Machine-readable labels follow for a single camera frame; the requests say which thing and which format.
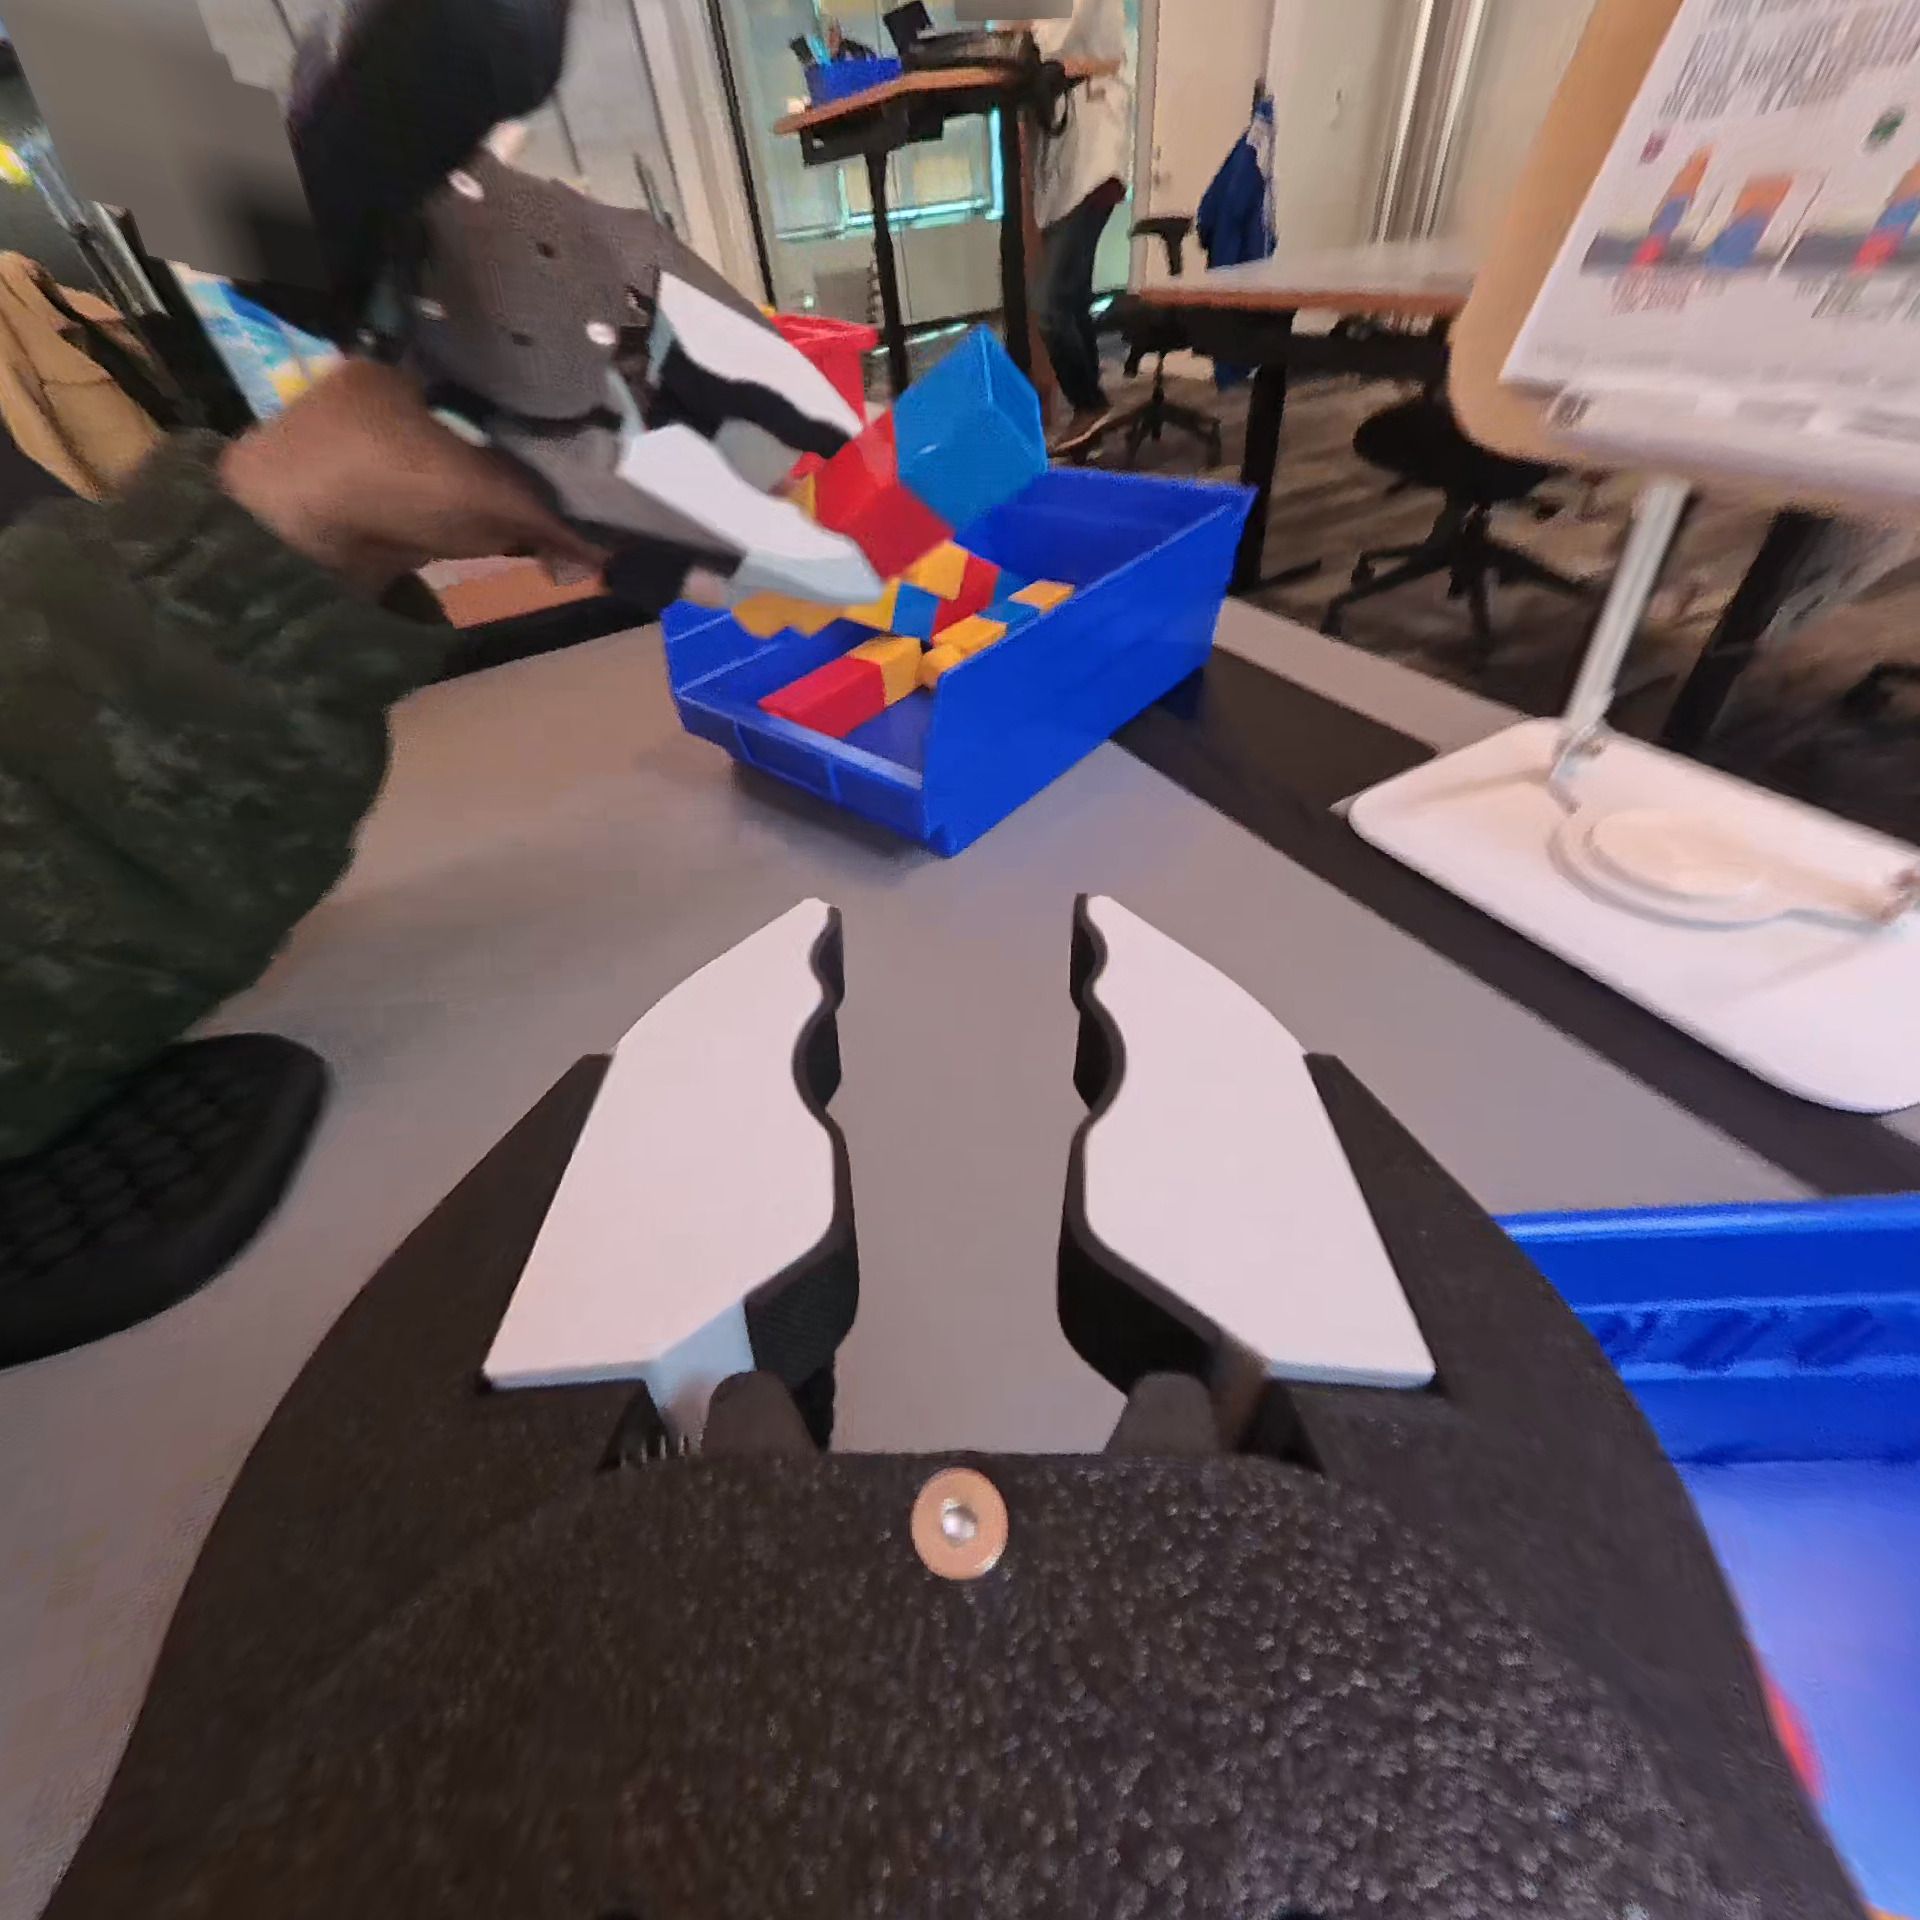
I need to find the person's left forearm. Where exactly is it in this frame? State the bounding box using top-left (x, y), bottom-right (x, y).
top-left (0, 427), bottom-right (453, 1157)

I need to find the wooden standing desk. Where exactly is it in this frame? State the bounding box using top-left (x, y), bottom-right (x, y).
top-left (773, 57), bottom-right (1127, 407)

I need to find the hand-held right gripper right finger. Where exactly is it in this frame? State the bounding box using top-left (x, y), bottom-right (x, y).
top-left (1057, 894), bottom-right (1439, 1443)

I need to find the blue mega block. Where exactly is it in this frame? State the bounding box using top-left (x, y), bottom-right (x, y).
top-left (891, 325), bottom-right (1049, 531)

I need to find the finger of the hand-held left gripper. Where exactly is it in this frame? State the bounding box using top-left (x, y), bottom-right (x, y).
top-left (615, 423), bottom-right (889, 607)
top-left (647, 269), bottom-right (865, 449)

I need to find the black mesh pad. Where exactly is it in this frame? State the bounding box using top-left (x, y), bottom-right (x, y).
top-left (0, 1035), bottom-right (331, 1367)

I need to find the wood-edged desk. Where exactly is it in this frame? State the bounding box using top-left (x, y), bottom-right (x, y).
top-left (1132, 247), bottom-right (1479, 594)
top-left (427, 556), bottom-right (670, 639)

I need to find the poster board stand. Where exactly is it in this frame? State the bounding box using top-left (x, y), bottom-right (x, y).
top-left (1341, 0), bottom-right (1920, 1116)

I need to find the beige coat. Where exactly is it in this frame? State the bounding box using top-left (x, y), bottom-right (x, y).
top-left (0, 251), bottom-right (159, 506)

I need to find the pile of mega blocks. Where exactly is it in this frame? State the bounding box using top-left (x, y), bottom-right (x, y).
top-left (730, 540), bottom-right (1076, 740)

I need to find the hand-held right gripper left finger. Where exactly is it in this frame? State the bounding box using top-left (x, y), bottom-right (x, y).
top-left (483, 901), bottom-right (860, 1449)

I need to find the blue jacket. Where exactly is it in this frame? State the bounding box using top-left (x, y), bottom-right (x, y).
top-left (1196, 95), bottom-right (1279, 271)

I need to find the stack of blue white packs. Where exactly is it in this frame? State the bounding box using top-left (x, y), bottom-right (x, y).
top-left (171, 262), bottom-right (347, 423)

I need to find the red plastic bin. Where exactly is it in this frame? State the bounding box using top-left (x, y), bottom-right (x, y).
top-left (767, 311), bottom-right (883, 429)

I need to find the black office chair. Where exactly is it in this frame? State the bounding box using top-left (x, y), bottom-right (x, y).
top-left (1117, 218), bottom-right (1225, 466)
top-left (1318, 390), bottom-right (1562, 647)

